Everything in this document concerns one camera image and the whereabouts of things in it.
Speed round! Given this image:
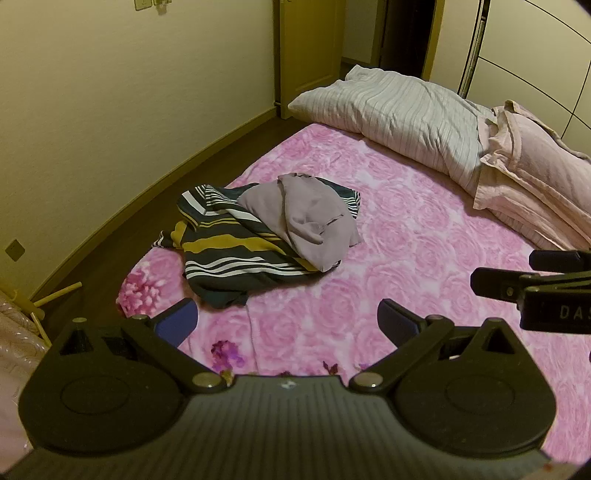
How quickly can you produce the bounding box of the cream wooden door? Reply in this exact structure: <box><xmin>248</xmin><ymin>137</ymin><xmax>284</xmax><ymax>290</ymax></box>
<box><xmin>276</xmin><ymin>0</ymin><xmax>346</xmax><ymax>121</ymax></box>

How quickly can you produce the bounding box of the folded pink quilt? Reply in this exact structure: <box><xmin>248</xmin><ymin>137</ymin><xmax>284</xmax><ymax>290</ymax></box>
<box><xmin>472</xmin><ymin>99</ymin><xmax>591</xmax><ymax>252</ymax></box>

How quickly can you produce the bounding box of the pink floral blanket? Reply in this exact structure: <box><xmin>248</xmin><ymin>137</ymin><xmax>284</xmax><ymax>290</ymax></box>
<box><xmin>115</xmin><ymin>122</ymin><xmax>591</xmax><ymax>467</ymax></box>

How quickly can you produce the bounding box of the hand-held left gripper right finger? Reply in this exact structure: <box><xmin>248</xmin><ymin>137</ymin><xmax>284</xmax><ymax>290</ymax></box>
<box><xmin>348</xmin><ymin>299</ymin><xmax>525</xmax><ymax>394</ymax></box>

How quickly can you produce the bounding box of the pink patterned cloth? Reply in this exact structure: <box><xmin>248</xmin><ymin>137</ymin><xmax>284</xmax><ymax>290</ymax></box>
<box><xmin>0</xmin><ymin>295</ymin><xmax>48</xmax><ymax>462</ymax></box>

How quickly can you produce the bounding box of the mauve grey shirt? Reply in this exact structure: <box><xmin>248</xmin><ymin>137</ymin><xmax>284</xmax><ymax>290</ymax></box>
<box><xmin>236</xmin><ymin>173</ymin><xmax>363</xmax><ymax>272</ymax></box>

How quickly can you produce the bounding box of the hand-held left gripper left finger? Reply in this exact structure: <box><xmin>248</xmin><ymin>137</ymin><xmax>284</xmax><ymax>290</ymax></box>
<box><xmin>51</xmin><ymin>298</ymin><xmax>222</xmax><ymax>394</ymax></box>

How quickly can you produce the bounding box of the striped dark green garment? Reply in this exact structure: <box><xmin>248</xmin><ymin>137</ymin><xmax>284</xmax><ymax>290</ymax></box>
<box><xmin>153</xmin><ymin>181</ymin><xmax>362</xmax><ymax>309</ymax></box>

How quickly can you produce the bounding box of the wooden rack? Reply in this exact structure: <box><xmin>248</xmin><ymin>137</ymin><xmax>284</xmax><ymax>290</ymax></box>
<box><xmin>0</xmin><ymin>281</ymin><xmax>82</xmax><ymax>348</ymax></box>

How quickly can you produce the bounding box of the cream wardrobe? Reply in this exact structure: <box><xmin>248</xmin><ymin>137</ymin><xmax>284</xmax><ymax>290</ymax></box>
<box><xmin>422</xmin><ymin>0</ymin><xmax>591</xmax><ymax>162</ymax></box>

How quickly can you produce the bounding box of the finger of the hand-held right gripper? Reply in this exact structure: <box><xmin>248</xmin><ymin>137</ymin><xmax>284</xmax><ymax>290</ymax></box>
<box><xmin>529</xmin><ymin>249</ymin><xmax>591</xmax><ymax>274</ymax></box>
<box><xmin>470</xmin><ymin>266</ymin><xmax>542</xmax><ymax>302</ymax></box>

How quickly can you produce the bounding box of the white striped pillow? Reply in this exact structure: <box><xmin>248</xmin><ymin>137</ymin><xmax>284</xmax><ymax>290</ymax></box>
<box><xmin>287</xmin><ymin>65</ymin><xmax>497</xmax><ymax>195</ymax></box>

